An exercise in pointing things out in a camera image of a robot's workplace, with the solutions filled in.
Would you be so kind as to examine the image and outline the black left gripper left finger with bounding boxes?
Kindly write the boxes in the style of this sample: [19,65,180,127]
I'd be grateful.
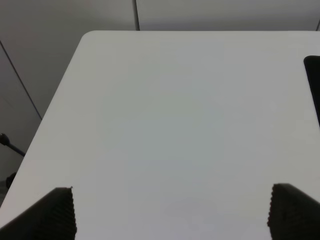
[0,187,77,240]

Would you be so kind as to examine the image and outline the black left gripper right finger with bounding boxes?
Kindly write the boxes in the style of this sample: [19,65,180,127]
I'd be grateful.
[267,183,320,240]

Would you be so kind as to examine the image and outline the black mouse pad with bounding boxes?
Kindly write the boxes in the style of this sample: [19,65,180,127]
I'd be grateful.
[303,55,320,124]

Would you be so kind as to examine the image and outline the black table leg base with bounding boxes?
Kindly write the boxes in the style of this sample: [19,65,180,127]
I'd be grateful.
[0,133,26,157]

